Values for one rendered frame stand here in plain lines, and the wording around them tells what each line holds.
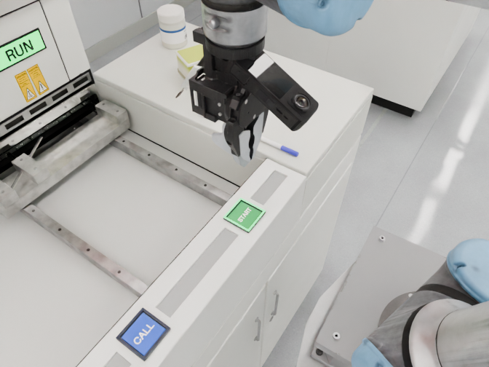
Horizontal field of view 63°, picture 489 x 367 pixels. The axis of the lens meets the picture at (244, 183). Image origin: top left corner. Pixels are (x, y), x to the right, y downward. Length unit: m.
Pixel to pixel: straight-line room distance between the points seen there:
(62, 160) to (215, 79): 0.57
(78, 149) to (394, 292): 0.76
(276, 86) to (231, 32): 0.09
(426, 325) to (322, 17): 0.31
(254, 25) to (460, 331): 0.36
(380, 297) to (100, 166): 0.72
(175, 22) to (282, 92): 0.68
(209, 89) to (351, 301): 0.44
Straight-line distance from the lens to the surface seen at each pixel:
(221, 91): 0.51
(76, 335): 0.83
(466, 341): 0.42
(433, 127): 2.62
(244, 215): 0.72
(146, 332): 0.64
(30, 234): 0.99
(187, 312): 0.64
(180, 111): 0.94
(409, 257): 0.83
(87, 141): 1.05
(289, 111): 0.48
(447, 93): 2.94
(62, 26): 1.05
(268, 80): 0.49
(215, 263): 0.68
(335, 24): 0.36
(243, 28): 0.46
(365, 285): 0.77
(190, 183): 0.94
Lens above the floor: 1.54
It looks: 49 degrees down
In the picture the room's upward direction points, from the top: straight up
